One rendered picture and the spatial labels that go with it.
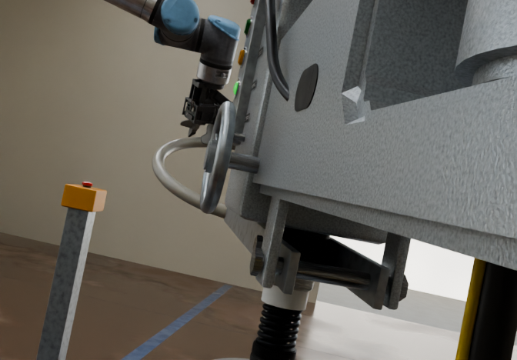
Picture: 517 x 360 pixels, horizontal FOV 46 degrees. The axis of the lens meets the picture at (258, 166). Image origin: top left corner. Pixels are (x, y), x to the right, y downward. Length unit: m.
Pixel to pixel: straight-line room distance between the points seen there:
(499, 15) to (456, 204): 0.09
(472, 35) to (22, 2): 8.21
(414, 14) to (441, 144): 0.22
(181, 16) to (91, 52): 6.42
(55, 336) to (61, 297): 0.14
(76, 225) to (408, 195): 2.03
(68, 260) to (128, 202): 5.22
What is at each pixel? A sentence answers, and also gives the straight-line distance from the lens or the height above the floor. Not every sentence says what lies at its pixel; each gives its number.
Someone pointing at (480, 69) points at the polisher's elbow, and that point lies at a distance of 0.33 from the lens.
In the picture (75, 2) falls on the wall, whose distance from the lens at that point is 8.15.
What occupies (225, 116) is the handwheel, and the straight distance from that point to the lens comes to 0.76.
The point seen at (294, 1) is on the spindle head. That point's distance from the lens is 0.87.
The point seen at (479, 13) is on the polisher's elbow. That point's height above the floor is 1.32.
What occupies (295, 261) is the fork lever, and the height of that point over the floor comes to 1.14.
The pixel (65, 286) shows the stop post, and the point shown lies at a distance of 2.34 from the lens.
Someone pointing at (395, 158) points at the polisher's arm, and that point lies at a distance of 0.36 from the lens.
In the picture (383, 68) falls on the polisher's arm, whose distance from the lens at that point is 0.49.
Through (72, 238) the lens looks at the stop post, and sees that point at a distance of 2.31.
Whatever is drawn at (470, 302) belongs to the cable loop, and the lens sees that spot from 0.42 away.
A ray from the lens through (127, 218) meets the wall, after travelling 7.52.
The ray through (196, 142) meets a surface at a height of 1.29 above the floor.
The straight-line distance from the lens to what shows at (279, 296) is 0.93.
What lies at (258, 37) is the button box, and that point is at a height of 1.44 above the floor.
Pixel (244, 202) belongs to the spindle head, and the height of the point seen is 1.19.
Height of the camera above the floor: 1.22
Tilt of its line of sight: 1 degrees up
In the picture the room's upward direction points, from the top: 11 degrees clockwise
